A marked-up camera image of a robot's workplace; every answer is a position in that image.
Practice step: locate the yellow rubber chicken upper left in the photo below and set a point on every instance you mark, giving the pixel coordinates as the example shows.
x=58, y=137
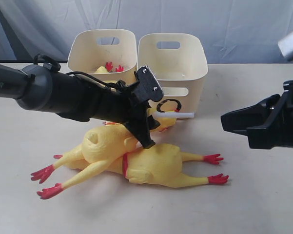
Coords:
x=100, y=147

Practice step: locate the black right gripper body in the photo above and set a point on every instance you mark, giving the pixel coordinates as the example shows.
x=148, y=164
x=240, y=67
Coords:
x=277, y=129

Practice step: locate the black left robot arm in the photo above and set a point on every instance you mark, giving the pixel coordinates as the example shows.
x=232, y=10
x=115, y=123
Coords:
x=81, y=97

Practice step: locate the yellow rubber chicken lower right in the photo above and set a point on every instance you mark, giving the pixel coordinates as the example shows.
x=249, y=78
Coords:
x=158, y=165

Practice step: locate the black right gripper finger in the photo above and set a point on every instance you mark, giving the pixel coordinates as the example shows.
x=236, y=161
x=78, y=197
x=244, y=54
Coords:
x=238, y=121

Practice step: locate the cream bin marked O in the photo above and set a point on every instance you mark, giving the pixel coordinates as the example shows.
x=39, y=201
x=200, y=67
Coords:
x=178, y=62

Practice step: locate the yellow chicken neck white tube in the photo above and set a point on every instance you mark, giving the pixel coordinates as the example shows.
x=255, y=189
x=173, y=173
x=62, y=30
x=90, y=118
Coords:
x=155, y=119

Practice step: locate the grey cylinder in background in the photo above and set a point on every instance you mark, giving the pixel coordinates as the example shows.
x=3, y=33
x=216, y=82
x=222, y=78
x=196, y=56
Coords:
x=285, y=46

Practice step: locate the cream bin marked X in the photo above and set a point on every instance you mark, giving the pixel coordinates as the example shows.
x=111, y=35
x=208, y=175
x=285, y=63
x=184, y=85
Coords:
x=93, y=48

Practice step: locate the headless yellow rubber chicken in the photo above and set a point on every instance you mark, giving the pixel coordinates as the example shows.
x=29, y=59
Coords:
x=109, y=68

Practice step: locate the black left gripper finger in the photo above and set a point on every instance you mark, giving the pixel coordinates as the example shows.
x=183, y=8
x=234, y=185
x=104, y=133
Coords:
x=141, y=134
x=147, y=86

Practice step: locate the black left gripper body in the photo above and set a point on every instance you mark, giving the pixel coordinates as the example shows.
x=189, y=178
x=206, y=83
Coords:
x=112, y=101

